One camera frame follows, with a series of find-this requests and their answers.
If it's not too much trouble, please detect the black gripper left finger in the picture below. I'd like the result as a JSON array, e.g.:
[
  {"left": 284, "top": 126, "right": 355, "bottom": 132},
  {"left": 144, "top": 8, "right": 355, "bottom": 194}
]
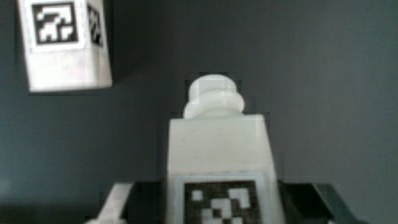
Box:
[{"left": 87, "top": 182, "right": 163, "bottom": 224}]

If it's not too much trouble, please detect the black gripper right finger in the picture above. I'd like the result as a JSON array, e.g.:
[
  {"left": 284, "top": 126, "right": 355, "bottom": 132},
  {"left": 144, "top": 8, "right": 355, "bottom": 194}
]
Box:
[{"left": 279, "top": 182, "right": 370, "bottom": 224}]

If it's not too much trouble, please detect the white table leg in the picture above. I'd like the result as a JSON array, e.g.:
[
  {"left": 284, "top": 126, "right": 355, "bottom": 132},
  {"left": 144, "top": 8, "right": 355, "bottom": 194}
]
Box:
[
  {"left": 16, "top": 0, "right": 112, "bottom": 92},
  {"left": 165, "top": 74, "right": 286, "bottom": 224}
]

